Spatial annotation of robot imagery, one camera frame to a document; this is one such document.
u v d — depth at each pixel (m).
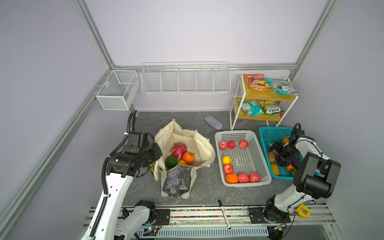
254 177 0.81
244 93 0.81
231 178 0.80
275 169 0.85
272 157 0.89
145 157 0.57
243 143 0.96
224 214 0.75
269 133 1.08
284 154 0.77
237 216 0.75
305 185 0.46
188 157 0.87
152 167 0.62
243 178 0.81
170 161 0.83
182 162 0.87
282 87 0.79
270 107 0.97
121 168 0.43
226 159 0.89
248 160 0.93
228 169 0.85
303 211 0.74
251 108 0.96
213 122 1.12
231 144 0.95
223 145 0.96
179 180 0.71
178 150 0.89
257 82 0.87
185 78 0.97
